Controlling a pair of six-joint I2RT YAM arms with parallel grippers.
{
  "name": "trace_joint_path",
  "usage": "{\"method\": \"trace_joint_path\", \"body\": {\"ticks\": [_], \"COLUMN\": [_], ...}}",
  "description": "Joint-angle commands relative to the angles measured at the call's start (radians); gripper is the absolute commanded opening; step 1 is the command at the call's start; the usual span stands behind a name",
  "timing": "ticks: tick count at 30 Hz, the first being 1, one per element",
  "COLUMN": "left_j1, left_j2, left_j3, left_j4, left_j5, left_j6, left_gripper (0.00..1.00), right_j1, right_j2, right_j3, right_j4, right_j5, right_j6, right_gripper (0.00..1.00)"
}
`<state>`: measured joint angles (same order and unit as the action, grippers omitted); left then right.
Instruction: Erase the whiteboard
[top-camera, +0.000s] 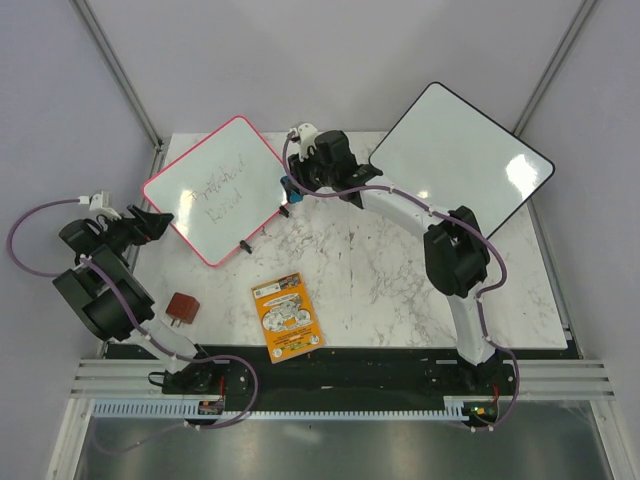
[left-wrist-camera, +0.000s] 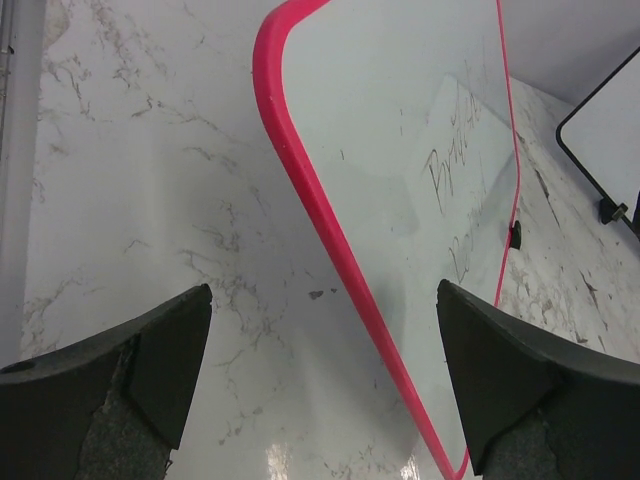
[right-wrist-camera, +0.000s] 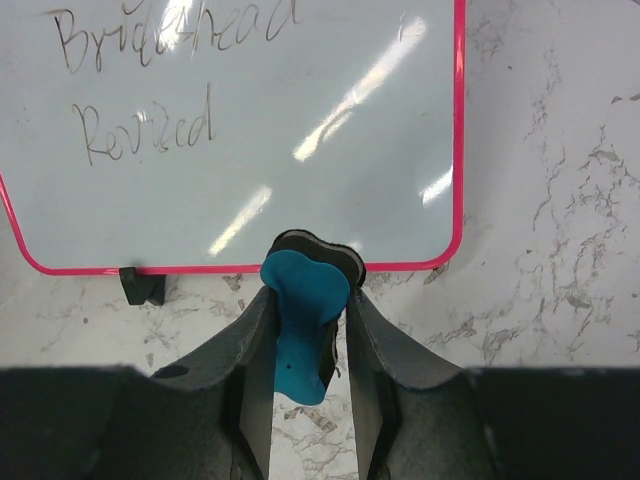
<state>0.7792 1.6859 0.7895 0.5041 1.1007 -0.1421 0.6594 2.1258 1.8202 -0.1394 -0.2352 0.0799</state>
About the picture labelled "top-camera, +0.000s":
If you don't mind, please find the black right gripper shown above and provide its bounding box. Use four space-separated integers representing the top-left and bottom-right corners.
286 145 336 197

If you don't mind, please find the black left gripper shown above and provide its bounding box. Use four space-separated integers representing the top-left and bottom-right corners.
100 206 173 254

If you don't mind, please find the blue whiteboard eraser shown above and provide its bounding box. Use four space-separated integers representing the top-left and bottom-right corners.
280 176 304 204

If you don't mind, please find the pink framed whiteboard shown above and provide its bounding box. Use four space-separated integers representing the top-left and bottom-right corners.
142 115 287 267

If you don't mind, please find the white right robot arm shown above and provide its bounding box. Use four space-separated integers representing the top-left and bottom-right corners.
280 123 497 394

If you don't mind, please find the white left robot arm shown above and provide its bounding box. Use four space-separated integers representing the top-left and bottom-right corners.
53 205 220 393

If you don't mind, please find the black framed whiteboard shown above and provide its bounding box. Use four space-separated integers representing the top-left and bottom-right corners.
369 82 555 237

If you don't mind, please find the red-brown plug adapter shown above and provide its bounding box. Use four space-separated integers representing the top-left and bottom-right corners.
165 292 200 326

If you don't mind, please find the orange booklet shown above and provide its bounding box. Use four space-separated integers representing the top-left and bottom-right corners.
251 272 325 364

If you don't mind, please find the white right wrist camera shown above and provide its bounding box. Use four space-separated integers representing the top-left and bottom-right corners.
290 123 319 159

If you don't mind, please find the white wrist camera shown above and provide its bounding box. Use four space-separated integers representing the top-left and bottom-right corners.
290 123 319 159
78 190 121 220

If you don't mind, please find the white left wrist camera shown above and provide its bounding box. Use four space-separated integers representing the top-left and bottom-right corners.
78 190 121 220

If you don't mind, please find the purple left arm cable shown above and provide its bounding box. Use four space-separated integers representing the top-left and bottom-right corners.
6 198 260 454

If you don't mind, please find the aluminium rail frame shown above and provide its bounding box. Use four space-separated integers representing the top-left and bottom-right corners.
45 0 640 480

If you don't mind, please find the white cable duct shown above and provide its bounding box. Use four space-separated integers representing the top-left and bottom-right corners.
92 399 487 421

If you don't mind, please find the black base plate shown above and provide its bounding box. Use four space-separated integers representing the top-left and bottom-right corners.
104 343 584 412

